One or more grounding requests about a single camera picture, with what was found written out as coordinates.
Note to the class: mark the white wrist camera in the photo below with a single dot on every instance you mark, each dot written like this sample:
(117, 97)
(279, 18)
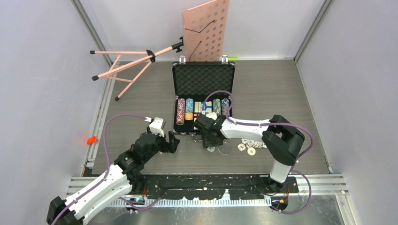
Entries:
(155, 126)
(212, 115)

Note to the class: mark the green chip stack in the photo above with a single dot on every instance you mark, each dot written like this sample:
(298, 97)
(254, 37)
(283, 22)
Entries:
(217, 106)

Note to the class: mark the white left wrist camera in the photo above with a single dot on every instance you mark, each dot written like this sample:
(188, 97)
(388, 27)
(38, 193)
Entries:
(155, 126)

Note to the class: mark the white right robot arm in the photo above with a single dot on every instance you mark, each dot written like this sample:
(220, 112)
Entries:
(283, 140)

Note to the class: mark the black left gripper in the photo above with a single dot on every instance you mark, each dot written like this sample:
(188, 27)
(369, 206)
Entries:
(169, 147)

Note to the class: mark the black aluminium poker case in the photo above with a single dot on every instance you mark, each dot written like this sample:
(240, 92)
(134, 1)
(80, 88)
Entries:
(196, 80)

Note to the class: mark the purple poker chip stack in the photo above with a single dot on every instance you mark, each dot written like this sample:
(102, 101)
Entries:
(181, 102)

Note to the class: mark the blue Texas Hold'em card deck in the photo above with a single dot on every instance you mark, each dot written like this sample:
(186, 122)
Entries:
(203, 107)

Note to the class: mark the dark red chip stack left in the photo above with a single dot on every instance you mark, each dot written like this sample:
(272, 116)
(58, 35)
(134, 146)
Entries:
(180, 117)

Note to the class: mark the pile of loose poker chips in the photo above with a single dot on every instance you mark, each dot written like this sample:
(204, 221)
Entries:
(250, 146)

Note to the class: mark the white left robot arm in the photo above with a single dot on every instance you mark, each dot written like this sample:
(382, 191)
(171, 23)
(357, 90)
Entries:
(122, 177)

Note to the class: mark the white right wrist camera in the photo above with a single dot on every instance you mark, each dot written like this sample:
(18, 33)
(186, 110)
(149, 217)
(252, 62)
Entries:
(212, 115)

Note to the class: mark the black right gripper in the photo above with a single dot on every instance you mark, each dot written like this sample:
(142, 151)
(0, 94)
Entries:
(207, 143)

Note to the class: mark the blue orange chip stack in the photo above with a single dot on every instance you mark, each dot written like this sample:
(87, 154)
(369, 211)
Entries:
(225, 103)

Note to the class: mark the pink perforated music stand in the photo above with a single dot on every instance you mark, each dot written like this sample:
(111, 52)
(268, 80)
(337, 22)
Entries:
(202, 41)

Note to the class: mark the light blue chip stack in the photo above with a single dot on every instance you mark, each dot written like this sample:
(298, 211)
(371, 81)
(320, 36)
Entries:
(189, 105)

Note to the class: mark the orange clip on rail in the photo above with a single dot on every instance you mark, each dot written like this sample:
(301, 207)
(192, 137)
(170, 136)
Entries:
(91, 140)

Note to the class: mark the yellow chip stack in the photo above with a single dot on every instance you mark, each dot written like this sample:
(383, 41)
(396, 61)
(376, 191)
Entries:
(188, 116)

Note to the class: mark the clear acrylic dealer disc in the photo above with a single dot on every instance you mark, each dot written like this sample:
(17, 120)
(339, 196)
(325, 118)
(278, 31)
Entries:
(225, 149)

